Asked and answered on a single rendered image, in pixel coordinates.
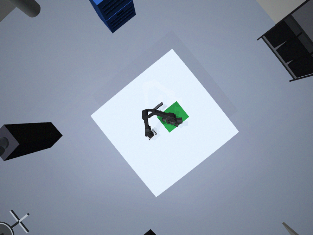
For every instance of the green circuit board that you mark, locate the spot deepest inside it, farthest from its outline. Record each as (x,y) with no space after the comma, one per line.
(178,111)

